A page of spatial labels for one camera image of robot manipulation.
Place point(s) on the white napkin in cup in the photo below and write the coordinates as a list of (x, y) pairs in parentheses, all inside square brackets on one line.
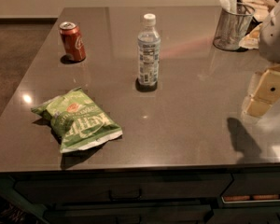
[(229, 5)]

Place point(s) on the clear blue-label plastic bottle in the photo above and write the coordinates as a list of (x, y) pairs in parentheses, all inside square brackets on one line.
[(149, 46)]

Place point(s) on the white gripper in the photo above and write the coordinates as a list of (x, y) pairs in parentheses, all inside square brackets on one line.
[(275, 37)]

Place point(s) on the metal mesh cup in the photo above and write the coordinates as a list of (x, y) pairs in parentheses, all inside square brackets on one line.
[(232, 27)]

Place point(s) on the dark cabinet drawers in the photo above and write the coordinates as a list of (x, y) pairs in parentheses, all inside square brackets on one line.
[(153, 197)]

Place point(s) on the green chip bag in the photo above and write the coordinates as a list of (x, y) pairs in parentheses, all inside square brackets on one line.
[(78, 121)]

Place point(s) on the black wire basket with packets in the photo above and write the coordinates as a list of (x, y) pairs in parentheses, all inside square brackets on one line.
[(262, 10)]

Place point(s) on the red soda can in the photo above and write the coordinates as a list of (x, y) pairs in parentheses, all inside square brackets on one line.
[(72, 41)]

